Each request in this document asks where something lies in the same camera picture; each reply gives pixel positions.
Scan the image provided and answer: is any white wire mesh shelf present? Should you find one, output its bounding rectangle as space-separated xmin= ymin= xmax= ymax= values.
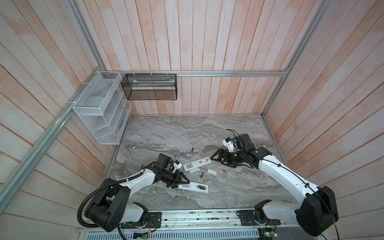
xmin=73 ymin=71 xmax=132 ymax=145

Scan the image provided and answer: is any black corrugated cable conduit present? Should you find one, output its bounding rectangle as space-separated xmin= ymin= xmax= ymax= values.
xmin=76 ymin=170 xmax=145 ymax=229

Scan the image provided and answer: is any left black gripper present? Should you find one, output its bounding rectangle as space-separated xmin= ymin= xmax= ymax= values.
xmin=161 ymin=169 xmax=190 ymax=189

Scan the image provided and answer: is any horizontal aluminium frame bar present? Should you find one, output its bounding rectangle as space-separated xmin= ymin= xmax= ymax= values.
xmin=119 ymin=70 xmax=288 ymax=78

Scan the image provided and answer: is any left aluminium frame bar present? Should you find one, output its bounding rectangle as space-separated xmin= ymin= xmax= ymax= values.
xmin=1 ymin=66 xmax=105 ymax=214

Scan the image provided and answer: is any white remote control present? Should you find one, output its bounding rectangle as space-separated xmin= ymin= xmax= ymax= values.
xmin=178 ymin=182 xmax=209 ymax=194
xmin=183 ymin=157 xmax=212 ymax=172

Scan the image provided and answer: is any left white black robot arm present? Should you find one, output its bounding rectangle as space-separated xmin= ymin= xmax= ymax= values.
xmin=77 ymin=154 xmax=190 ymax=232

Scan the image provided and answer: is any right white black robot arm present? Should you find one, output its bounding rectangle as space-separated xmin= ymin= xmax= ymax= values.
xmin=211 ymin=134 xmax=339 ymax=237

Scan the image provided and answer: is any black wire mesh basket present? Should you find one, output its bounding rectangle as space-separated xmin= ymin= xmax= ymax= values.
xmin=121 ymin=73 xmax=178 ymax=101

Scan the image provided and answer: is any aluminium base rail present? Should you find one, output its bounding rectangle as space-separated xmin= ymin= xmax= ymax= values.
xmin=76 ymin=208 xmax=326 ymax=233

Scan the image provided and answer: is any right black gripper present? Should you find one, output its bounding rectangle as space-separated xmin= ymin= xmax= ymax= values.
xmin=210 ymin=148 xmax=245 ymax=167

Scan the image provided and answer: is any white battery cover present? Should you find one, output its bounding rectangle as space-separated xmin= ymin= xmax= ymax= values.
xmin=207 ymin=169 xmax=218 ymax=176
xmin=189 ymin=168 xmax=200 ymax=174

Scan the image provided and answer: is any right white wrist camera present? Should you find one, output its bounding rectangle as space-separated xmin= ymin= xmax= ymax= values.
xmin=223 ymin=138 xmax=237 ymax=152

